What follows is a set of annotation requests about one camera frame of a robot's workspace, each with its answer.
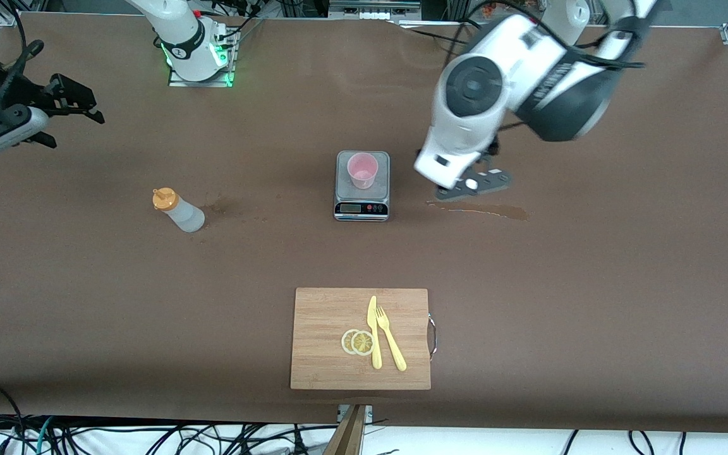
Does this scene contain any tangled black cable bundle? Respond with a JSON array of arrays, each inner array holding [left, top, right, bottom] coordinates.
[[0, 414, 339, 455]]

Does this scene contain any yellow plastic knife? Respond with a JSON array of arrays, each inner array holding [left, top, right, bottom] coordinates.
[[367, 295, 383, 370]]

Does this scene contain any wooden cutting board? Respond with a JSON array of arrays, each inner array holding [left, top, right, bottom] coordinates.
[[289, 288, 432, 391]]

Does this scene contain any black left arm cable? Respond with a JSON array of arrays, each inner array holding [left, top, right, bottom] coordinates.
[[459, 0, 646, 70]]

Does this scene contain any pink plastic cup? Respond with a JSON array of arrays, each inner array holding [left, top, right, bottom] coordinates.
[[347, 152, 380, 190]]

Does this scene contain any yellow plastic fork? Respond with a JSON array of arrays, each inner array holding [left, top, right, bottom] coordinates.
[[375, 306, 408, 372]]

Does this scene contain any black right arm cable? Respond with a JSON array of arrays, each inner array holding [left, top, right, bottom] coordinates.
[[0, 0, 46, 121]]

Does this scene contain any silver digital kitchen scale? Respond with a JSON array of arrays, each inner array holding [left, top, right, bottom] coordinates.
[[334, 150, 391, 222]]

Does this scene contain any small metal bracket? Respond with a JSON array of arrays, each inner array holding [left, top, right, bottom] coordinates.
[[337, 404, 374, 423]]

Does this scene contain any wooden post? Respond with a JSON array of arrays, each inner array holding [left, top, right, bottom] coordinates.
[[323, 404, 368, 455]]

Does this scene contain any teal floor cable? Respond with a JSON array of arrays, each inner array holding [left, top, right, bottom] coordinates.
[[34, 416, 55, 454]]

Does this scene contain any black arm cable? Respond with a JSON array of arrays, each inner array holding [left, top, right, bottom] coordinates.
[[459, 0, 646, 70], [0, 0, 46, 121]]

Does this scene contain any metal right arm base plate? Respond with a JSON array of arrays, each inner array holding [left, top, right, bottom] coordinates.
[[168, 24, 237, 88]]

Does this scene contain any clear sauce bottle orange cap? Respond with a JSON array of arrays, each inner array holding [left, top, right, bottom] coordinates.
[[152, 187, 206, 233]]

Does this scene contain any black cable on table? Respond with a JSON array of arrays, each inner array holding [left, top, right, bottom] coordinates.
[[396, 19, 466, 45]]

